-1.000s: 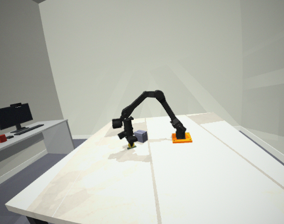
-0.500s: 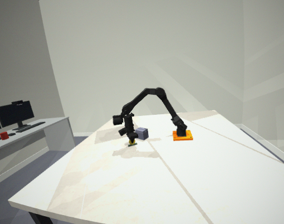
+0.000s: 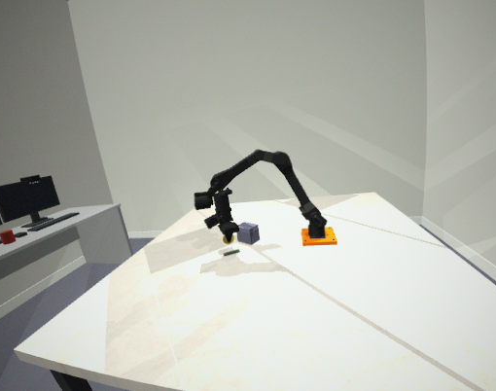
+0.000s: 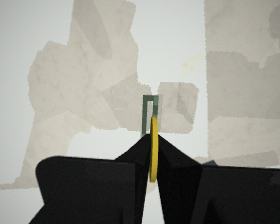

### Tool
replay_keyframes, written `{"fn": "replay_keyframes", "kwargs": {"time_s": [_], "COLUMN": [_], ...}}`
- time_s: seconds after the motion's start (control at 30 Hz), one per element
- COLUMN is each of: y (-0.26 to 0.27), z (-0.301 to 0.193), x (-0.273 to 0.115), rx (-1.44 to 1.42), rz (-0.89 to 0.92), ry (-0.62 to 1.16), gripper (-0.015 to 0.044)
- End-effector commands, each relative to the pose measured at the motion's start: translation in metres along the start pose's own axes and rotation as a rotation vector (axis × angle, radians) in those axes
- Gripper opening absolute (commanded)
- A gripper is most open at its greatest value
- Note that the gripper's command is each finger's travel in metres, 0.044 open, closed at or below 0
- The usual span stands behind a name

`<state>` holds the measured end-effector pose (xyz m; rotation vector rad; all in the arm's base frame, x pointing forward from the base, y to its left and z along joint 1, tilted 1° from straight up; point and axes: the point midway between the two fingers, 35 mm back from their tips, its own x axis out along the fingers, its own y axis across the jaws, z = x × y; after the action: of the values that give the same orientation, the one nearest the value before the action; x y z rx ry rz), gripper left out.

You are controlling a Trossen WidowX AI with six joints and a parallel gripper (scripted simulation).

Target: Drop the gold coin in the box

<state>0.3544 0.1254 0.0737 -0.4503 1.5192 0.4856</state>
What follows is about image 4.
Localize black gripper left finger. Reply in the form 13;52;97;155
35;133;151;224

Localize gold coin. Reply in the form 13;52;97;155
149;116;158;182

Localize grey box walls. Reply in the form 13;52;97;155
201;159;217;165

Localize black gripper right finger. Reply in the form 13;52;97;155
157;134;280;224

